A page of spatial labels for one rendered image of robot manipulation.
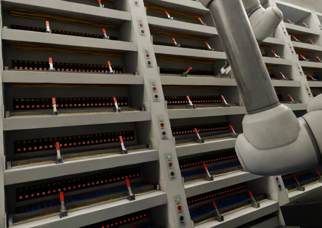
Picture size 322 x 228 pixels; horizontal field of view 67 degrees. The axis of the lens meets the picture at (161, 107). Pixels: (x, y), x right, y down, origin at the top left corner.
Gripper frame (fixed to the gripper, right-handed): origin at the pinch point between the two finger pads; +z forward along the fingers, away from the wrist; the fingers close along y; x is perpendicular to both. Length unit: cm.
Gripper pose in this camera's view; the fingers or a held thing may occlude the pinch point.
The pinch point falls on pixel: (226, 68)
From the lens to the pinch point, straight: 153.7
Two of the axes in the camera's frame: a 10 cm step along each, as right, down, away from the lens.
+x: -3.1, -8.2, 4.7
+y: 8.6, -0.3, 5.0
